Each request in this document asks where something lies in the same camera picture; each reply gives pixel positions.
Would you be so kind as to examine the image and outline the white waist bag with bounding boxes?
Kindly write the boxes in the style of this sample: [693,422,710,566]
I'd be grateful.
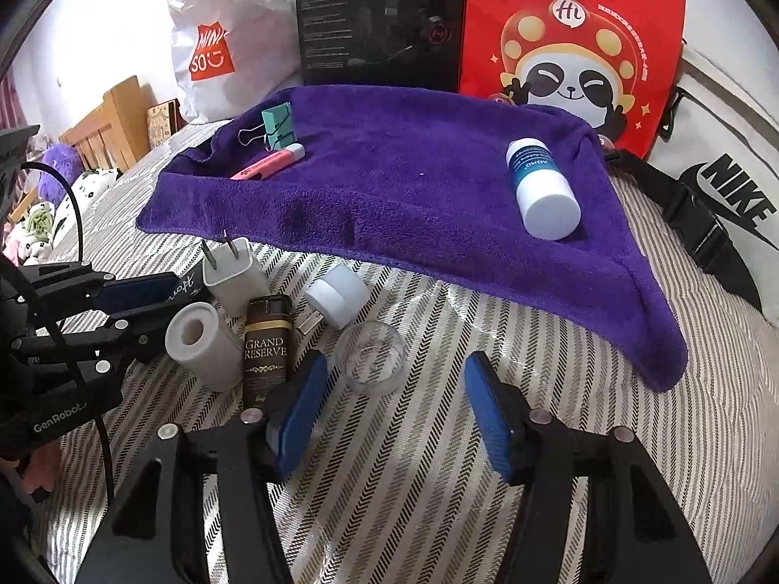
[599,42,779,329]

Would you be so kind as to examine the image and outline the white USB night light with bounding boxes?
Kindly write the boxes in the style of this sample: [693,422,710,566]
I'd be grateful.
[295,264,369,335]

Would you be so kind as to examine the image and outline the black rectangular tube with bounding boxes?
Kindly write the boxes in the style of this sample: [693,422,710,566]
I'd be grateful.
[176,264,214,305]

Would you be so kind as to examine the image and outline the white tape roll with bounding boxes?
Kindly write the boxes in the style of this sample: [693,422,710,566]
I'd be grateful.
[166,301,244,391]

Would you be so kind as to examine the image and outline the plush toys beside bed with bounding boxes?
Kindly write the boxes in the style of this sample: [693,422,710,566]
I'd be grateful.
[3,167,126,262]

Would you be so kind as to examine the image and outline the purple towel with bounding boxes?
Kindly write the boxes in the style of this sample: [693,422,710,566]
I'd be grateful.
[137,84,688,393]

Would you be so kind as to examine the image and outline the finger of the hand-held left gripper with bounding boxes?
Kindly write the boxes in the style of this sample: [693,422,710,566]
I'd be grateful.
[21,261,180,320]
[12,304,177,366]

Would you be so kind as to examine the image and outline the black and gold lighter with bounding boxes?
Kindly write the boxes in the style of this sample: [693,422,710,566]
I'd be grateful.
[242,295,305,405]

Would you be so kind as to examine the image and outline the black cable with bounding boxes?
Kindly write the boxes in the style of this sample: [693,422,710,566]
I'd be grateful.
[12,161,116,524]

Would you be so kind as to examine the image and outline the wooden headboard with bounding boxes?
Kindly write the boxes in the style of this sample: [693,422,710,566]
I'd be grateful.
[57,76,150,174]

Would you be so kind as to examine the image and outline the white power adapter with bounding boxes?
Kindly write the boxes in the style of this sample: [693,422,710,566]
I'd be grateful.
[201,231,269,317]

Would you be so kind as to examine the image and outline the white plastic shopping bag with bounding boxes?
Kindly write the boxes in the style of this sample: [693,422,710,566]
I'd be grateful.
[161,0,305,126]

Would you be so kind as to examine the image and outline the pink pen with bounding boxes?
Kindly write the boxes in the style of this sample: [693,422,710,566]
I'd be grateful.
[230,143,305,182]

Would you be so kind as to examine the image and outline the red panda print paper bag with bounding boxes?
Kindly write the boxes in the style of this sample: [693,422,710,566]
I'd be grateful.
[456,0,687,162]

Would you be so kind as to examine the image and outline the green binder clip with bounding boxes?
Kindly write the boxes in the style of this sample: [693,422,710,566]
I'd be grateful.
[237,103,296,150]

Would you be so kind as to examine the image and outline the brown patterned box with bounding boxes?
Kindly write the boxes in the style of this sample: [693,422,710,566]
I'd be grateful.
[146,97,184,150]

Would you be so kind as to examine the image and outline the white and blue bottle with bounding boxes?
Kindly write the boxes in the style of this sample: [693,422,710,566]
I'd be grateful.
[506,139,582,238]

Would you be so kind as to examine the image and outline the striped bed mattress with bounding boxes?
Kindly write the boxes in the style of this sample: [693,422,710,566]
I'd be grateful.
[24,115,779,584]

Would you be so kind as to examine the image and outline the small clear glass cup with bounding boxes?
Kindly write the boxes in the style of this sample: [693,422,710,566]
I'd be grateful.
[334,322,408,395]

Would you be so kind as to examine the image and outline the purple plush toy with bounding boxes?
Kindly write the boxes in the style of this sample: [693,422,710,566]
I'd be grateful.
[39,143,83,201]

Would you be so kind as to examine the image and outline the black headset box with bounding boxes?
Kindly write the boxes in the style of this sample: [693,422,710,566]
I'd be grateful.
[293,0,469,95]

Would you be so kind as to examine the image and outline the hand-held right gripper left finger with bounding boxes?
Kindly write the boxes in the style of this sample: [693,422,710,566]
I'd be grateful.
[73,349,330,584]

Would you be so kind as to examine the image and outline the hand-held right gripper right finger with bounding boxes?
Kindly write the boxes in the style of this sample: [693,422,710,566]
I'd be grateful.
[464,351,713,584]

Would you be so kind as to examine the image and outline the person's left hand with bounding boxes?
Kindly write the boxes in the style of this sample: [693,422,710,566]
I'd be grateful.
[0,441,62,503]

